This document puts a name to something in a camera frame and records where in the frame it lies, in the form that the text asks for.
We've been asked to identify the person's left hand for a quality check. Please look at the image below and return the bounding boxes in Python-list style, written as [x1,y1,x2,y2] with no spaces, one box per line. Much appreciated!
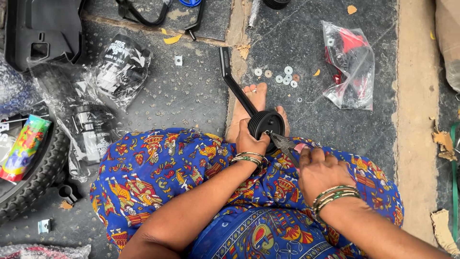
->
[235,118,271,159]

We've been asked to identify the person's right hand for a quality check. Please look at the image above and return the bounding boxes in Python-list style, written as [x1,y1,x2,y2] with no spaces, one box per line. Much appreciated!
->
[298,146,357,204]

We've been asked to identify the pink handled pliers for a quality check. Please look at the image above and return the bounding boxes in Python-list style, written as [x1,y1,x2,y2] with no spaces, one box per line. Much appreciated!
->
[266,131,312,168]

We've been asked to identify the black training wheel with bracket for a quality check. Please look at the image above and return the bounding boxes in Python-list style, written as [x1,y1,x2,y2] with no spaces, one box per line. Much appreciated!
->
[219,47,287,155]

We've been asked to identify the green gold right wrist bangles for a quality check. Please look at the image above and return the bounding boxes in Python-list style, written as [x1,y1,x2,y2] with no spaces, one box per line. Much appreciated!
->
[311,185,362,217]

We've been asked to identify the green gold wrist bangles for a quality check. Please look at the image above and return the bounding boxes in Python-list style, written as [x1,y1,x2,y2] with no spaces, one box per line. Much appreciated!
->
[230,151,269,168]
[311,185,362,217]

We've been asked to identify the person's right foot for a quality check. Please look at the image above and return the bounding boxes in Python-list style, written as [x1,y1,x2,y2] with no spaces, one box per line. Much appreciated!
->
[275,105,291,138]

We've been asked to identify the person's foot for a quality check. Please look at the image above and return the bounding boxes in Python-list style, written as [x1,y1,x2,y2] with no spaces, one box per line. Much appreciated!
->
[275,105,291,138]
[225,83,269,144]

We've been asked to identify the green gold left wrist bangles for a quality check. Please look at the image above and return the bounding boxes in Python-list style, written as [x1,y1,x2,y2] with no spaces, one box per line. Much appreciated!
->
[230,151,269,168]

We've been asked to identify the scattered metal washers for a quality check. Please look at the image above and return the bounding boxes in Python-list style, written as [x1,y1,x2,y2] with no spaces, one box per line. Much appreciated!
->
[254,66,303,103]

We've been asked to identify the person's left foot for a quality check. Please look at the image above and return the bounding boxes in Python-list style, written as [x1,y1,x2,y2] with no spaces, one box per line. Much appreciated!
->
[225,83,269,144]

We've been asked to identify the clear bag with red parts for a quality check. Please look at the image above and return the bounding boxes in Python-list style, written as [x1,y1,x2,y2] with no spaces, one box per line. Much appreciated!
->
[321,20,376,112]

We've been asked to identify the torn brown cardboard scrap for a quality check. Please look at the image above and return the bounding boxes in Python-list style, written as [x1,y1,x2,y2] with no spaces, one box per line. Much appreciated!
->
[430,116,458,162]

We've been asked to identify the small tan paper scrap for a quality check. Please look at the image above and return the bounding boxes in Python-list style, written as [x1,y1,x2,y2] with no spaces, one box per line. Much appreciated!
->
[236,44,251,60]

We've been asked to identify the long pale cardboard scrap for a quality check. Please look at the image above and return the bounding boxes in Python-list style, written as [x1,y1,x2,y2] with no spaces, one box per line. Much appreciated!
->
[431,209,460,256]

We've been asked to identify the silver wrapped rod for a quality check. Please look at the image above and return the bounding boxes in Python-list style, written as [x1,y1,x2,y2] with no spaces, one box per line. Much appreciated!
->
[247,0,261,29]

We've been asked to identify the black ribbed wheel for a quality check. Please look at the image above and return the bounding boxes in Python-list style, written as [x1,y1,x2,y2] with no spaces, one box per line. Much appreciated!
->
[262,0,292,10]

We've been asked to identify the blue patterned garment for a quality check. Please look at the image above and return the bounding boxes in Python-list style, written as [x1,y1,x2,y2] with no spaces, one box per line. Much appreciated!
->
[89,128,405,259]

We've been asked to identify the brown sack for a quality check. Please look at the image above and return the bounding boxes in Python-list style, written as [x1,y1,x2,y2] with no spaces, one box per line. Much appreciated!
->
[435,0,460,94]

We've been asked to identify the black bent metal bar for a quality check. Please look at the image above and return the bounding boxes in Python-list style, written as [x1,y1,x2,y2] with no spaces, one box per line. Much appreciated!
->
[184,0,206,41]

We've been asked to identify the clear bag with black cylinder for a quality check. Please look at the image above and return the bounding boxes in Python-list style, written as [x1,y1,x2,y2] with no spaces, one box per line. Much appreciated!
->
[86,34,153,109]

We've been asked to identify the clear bag with black bottle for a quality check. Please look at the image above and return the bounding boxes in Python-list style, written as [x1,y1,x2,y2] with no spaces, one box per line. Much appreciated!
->
[28,64,127,183]

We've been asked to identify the black plastic clamp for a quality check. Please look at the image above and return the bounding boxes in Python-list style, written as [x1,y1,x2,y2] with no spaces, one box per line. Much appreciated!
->
[58,184,82,206]

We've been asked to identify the black rubber tyre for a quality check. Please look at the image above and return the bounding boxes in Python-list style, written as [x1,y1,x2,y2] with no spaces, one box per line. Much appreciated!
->
[0,106,71,225]

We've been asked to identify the crumpled clear plastic bag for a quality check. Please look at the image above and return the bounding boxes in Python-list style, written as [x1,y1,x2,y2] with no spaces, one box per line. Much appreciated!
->
[0,243,92,259]

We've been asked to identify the colourful wrapped roll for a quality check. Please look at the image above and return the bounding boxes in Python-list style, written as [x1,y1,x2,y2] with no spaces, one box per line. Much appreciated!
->
[0,114,52,182]

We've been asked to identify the black moulded plastic panel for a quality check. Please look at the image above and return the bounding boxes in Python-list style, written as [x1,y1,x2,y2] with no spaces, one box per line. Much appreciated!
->
[5,0,86,73]

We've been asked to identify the bubble wrap sheet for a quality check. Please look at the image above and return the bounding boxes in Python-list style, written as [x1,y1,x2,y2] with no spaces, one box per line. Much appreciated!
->
[0,53,41,120]

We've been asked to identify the green strap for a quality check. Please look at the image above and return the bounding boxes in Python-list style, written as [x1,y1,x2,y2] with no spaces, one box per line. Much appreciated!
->
[450,120,460,243]

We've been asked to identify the black curved cable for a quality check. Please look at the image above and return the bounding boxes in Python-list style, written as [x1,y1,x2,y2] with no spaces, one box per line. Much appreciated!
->
[115,0,174,27]

